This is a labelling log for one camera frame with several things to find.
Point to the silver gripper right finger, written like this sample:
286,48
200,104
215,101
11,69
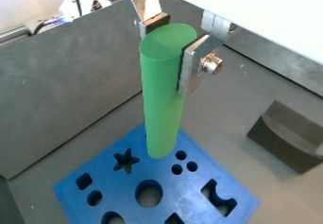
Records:
200,57

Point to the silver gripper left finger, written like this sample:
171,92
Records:
150,17

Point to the green oval peg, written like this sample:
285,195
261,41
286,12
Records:
160,55

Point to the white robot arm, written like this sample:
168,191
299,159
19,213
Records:
80,7

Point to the black curved foam holder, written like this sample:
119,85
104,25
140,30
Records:
290,136

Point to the blue shape sorter block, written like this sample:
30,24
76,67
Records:
124,187

